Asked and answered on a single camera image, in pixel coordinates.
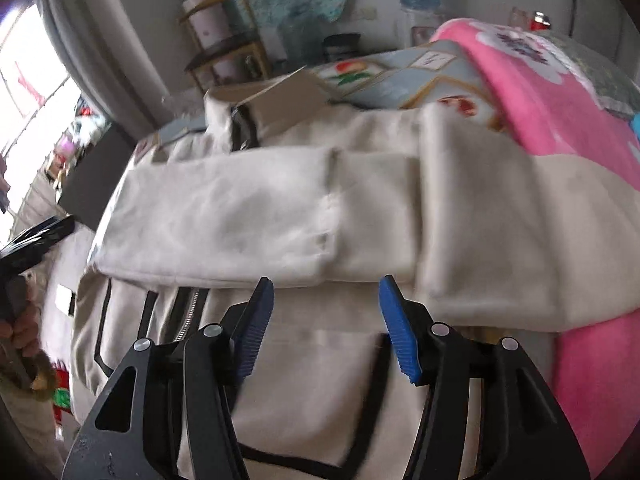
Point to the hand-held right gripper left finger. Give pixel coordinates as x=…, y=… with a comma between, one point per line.
x=255, y=330

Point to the wooden chair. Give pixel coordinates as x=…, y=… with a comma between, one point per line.
x=235, y=42

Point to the grey patterned quilt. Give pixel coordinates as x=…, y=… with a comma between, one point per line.
x=595, y=65

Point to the dark cabinet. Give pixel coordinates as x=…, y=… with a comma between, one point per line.
x=100, y=175

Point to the person's left forearm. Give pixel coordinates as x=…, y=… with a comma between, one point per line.
x=25, y=420

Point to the blue patterned bed sheet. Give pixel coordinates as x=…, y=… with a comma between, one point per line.
x=400, y=90

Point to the white cylindrical box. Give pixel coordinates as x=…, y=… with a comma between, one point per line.
x=210, y=20

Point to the person's left hand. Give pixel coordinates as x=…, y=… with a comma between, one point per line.
x=22, y=332

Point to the red can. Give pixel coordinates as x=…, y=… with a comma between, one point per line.
x=541, y=21

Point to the white wall socket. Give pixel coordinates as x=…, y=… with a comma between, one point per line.
x=370, y=12

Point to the cream zip jacket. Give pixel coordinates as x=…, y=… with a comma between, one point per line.
x=250, y=210

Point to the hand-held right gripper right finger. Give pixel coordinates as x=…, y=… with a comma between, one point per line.
x=400, y=330

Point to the pink fleece blanket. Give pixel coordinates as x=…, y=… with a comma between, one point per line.
x=525, y=110

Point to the window with metal railing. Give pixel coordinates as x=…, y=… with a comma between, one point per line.
x=30, y=85

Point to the grey curtain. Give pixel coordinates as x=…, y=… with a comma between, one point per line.
x=115, y=35

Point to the dark round container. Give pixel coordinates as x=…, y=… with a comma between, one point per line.
x=342, y=46

